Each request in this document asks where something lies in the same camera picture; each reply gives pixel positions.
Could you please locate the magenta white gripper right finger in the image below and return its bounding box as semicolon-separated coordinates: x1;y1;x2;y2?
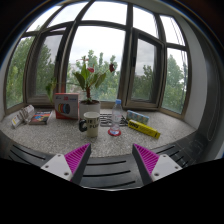
132;144;181;185

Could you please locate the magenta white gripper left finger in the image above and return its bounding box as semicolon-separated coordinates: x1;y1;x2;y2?
41;143;91;185

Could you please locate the clear plastic water bottle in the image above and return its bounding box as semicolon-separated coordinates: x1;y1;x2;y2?
110;99;122;131

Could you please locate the yellow long box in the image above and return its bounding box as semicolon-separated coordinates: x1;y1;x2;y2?
128;120;160;139

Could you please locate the light blue small box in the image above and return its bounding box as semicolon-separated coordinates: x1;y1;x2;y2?
126;110;149;125

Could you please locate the colourful flat book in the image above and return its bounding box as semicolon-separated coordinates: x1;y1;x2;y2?
29;111;52;125

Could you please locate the black patterned trivet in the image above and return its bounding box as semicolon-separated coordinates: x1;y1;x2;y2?
100;114;128;127

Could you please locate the red white filament box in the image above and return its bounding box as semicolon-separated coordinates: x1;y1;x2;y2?
54;93;79;119

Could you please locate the white flower pot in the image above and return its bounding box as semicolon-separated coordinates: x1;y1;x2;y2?
79;100;100;119

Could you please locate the green plant with red flowers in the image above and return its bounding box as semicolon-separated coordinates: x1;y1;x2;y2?
73;56;115;104

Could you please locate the white mug with black handle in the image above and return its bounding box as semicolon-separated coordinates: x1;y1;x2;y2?
79;112;100;137

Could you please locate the brown window frame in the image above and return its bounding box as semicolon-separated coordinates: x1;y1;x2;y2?
0;0;190;118

